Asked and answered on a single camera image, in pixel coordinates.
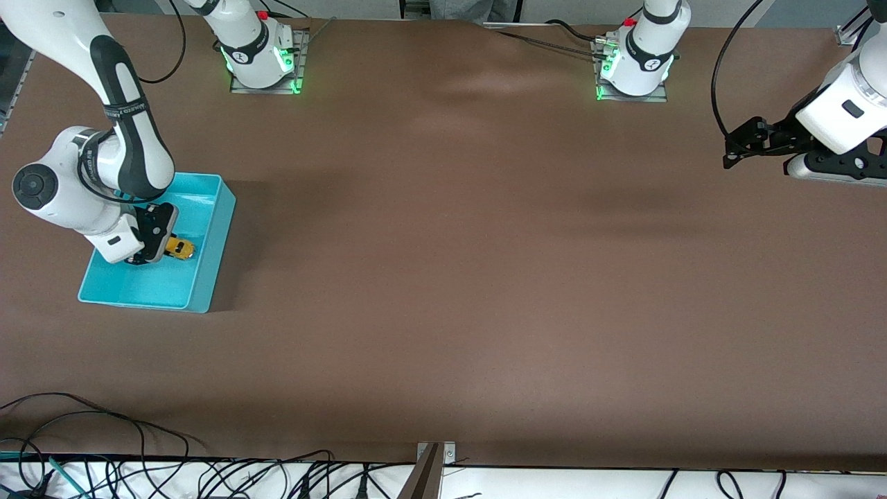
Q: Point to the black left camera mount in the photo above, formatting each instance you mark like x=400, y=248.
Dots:
x=852, y=164

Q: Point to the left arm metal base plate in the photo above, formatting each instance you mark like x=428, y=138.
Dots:
x=634, y=97

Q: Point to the turquoise plastic bin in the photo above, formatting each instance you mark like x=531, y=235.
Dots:
x=201, y=263

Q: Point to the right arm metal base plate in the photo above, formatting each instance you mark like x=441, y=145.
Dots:
x=294, y=48

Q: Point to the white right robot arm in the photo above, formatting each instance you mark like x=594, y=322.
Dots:
x=125, y=104

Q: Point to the person in grey trousers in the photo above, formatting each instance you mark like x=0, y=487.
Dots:
x=471, y=8

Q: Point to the silver table edge bracket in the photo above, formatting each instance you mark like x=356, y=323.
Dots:
x=449, y=454

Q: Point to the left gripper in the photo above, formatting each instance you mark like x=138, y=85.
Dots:
x=782, y=136

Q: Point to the dark grey metal bar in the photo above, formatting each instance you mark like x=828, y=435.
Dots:
x=423, y=482

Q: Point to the silver corner bracket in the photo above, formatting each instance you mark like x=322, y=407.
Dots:
x=844, y=36

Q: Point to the yellow beetle toy car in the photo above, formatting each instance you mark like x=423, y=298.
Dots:
x=181, y=249

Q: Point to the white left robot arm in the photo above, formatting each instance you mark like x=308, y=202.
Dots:
x=648, y=55

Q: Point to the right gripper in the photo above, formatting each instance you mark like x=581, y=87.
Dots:
x=163, y=243

